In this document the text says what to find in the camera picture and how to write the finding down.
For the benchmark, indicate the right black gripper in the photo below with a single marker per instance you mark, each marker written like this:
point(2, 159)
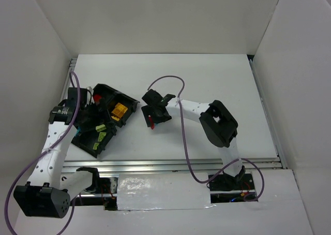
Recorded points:
point(154, 108)

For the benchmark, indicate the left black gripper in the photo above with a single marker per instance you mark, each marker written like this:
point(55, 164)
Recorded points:
point(93, 111)

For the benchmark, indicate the red curved lego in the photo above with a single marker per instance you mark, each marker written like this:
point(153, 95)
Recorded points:
point(152, 123)

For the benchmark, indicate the light green slope lego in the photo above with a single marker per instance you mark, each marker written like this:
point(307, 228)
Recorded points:
point(100, 128)

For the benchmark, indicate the orange-yellow lego brick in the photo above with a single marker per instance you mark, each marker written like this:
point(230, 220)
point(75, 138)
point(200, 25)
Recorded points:
point(116, 119)

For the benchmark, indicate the orange flower lego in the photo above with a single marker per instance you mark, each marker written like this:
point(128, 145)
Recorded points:
point(119, 111)

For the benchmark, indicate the red lego with flower print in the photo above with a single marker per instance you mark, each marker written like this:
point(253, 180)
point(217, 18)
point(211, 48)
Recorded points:
point(97, 98)

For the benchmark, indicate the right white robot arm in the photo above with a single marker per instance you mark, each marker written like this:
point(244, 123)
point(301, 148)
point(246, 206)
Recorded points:
point(217, 122)

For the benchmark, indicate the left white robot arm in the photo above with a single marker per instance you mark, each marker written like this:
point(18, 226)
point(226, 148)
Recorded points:
point(46, 193)

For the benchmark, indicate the small green lego piece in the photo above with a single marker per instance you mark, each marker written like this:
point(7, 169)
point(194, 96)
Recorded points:
point(95, 147)

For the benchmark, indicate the black four-compartment tray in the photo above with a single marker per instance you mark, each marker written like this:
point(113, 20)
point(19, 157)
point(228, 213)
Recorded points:
point(110, 97)

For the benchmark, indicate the aluminium rail frame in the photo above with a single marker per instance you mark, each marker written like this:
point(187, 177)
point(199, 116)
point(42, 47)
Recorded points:
point(195, 77)

